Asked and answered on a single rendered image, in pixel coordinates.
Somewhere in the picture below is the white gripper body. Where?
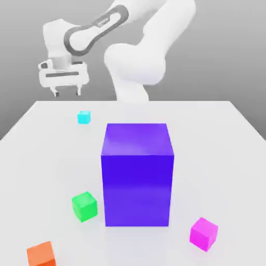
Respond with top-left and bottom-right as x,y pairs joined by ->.
38,62 -> 90,89

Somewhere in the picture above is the small orange cube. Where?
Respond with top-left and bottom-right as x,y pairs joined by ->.
26,241 -> 57,266

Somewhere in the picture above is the small magenta cube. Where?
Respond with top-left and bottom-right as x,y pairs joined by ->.
189,217 -> 219,252

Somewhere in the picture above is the large purple box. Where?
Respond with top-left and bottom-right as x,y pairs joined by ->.
101,123 -> 175,228

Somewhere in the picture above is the small green cube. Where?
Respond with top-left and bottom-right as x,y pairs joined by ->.
71,191 -> 98,223

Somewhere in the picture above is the small cyan cube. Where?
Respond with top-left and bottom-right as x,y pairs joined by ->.
77,110 -> 91,125

